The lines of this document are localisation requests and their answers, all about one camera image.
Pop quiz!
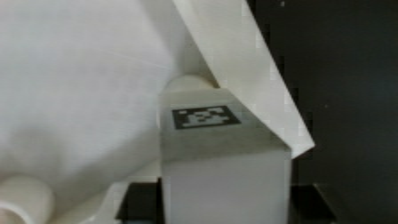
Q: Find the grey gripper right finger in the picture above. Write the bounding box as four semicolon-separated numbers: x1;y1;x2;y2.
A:
288;185;340;224

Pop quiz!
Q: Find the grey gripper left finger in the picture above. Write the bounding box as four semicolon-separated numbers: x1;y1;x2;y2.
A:
116;182;160;224

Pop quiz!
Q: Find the white table leg with tag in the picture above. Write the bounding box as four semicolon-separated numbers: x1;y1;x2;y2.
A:
159;75;292;224

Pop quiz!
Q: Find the white square tabletop part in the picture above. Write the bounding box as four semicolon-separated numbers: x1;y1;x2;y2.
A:
0;0;315;224

